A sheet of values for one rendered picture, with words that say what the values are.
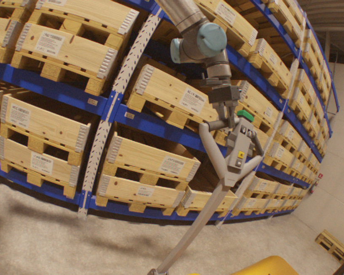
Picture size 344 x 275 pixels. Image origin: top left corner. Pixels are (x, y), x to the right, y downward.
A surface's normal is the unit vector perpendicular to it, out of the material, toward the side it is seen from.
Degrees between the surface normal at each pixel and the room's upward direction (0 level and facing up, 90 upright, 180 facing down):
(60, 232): 0
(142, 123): 90
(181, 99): 90
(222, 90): 118
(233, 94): 74
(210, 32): 92
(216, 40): 92
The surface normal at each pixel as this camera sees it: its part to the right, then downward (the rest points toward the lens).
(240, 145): 0.44, 0.06
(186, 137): 0.33, 0.33
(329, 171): -0.85, -0.31
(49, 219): 0.41, -0.90
